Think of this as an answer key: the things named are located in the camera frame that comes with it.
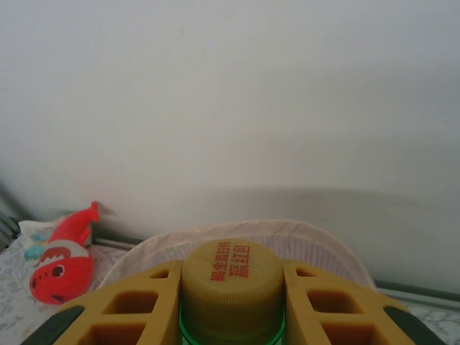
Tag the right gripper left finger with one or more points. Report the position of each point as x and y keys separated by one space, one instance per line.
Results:
x=118 y=316

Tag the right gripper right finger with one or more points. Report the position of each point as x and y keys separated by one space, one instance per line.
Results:
x=341 y=316

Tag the beige slatted plastic bin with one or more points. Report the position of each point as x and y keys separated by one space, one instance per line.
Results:
x=323 y=251

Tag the green plastic soda bottle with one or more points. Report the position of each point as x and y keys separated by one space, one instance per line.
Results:
x=230 y=287

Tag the red plush fish toy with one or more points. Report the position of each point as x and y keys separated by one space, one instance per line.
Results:
x=61 y=273

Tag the printed tissue packet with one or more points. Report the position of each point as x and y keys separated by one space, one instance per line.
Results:
x=36 y=233

